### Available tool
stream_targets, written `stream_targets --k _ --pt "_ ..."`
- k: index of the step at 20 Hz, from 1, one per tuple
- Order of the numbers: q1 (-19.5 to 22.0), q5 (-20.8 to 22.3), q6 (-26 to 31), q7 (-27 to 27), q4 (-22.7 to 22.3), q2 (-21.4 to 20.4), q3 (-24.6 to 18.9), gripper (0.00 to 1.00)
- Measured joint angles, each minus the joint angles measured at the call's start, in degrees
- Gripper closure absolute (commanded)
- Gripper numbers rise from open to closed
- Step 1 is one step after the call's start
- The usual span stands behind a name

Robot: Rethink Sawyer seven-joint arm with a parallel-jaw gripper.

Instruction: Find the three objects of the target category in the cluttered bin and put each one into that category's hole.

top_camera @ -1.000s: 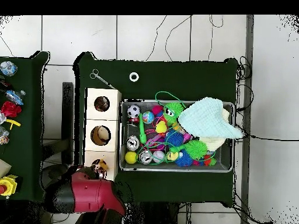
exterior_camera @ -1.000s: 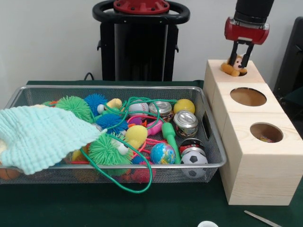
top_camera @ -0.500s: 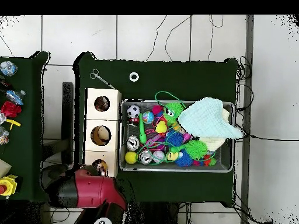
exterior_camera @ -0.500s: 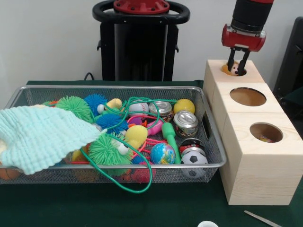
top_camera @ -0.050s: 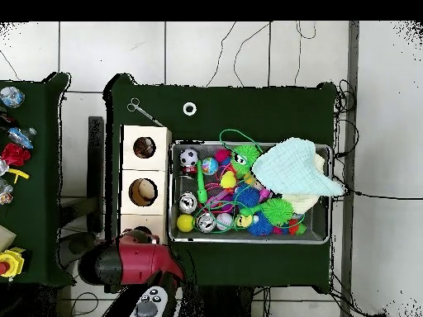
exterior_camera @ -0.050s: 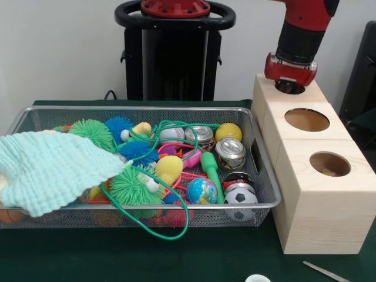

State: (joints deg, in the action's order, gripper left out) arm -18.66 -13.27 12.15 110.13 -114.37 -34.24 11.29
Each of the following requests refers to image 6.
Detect yellow ball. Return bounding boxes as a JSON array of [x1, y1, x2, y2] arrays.
[[215, 122, 243, 143]]

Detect black white toy soccer ball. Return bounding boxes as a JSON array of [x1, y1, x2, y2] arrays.
[[224, 189, 259, 221]]

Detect white toy baseball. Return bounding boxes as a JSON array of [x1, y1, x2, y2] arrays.
[[159, 125, 186, 145]]

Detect green skipping rope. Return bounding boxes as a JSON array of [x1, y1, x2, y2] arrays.
[[99, 119, 226, 241]]

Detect wire mesh bin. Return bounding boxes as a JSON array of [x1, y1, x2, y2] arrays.
[[0, 106, 282, 230]]

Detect silver soda can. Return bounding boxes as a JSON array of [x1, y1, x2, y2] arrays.
[[214, 137, 247, 172]]

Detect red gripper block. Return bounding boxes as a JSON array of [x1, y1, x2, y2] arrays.
[[264, 52, 318, 88]]

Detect colourful globe ball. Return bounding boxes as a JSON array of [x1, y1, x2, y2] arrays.
[[186, 177, 219, 205]]

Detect wooden box with three holes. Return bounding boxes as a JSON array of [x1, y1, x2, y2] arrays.
[[251, 73, 376, 255]]

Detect blue spiky ball with eyes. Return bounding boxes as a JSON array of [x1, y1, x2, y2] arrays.
[[104, 116, 135, 145]]

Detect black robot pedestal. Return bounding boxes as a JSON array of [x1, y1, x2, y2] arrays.
[[114, 0, 237, 102]]

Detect green spiky rubber ball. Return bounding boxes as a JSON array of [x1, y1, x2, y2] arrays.
[[69, 119, 115, 152]]

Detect multicoloured patterned cloth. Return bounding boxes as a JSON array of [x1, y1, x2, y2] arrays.
[[321, 167, 341, 178]]

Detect metal scissors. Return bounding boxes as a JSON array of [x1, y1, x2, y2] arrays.
[[302, 260, 346, 282]]

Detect green spiky ball with eyes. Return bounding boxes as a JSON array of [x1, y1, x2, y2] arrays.
[[108, 166, 167, 206]]

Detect mint green knitted cloth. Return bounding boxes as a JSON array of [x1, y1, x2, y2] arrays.
[[0, 130, 130, 218]]

